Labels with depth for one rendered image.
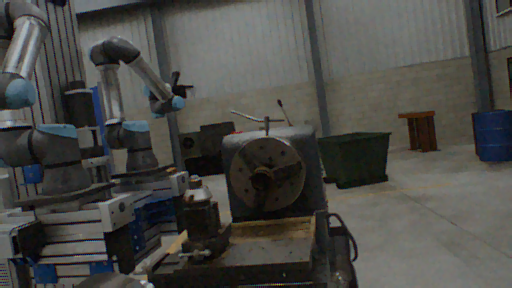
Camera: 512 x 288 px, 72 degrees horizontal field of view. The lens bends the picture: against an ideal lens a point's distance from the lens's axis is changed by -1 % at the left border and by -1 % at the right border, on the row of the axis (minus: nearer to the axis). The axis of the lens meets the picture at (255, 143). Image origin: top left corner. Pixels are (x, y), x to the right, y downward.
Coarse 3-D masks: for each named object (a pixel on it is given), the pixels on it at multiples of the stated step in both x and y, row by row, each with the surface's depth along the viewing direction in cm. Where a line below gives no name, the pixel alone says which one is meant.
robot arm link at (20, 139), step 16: (0, 16) 110; (0, 32) 111; (0, 48) 112; (0, 64) 112; (0, 112) 112; (16, 112) 114; (0, 128) 111; (16, 128) 112; (32, 128) 119; (0, 144) 111; (16, 144) 112; (0, 160) 111; (16, 160) 113; (32, 160) 114
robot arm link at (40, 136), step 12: (36, 132) 114; (48, 132) 113; (60, 132) 114; (72, 132) 118; (36, 144) 112; (48, 144) 113; (60, 144) 114; (72, 144) 117; (36, 156) 113; (48, 156) 113; (60, 156) 114; (72, 156) 116
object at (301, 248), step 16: (288, 240) 95; (304, 240) 93; (160, 256) 98; (176, 256) 95; (224, 256) 90; (240, 256) 89; (256, 256) 87; (272, 256) 86; (304, 256) 83; (160, 272) 88; (176, 272) 86; (192, 272) 86; (208, 272) 85; (224, 272) 84; (240, 272) 83; (256, 272) 83; (272, 272) 82; (288, 272) 81; (304, 272) 81
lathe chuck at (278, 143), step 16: (256, 144) 148; (272, 144) 146; (288, 144) 145; (240, 160) 149; (272, 160) 147; (288, 160) 145; (240, 176) 150; (288, 176) 146; (304, 176) 145; (240, 192) 151; (272, 192) 148; (288, 192) 147; (272, 208) 148
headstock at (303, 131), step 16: (272, 128) 216; (288, 128) 164; (304, 128) 161; (224, 144) 167; (240, 144) 165; (304, 144) 159; (224, 160) 167; (320, 176) 161; (304, 192) 161; (320, 192) 160; (240, 208) 167; (256, 208) 166; (288, 208) 163; (304, 208) 161; (320, 208) 160
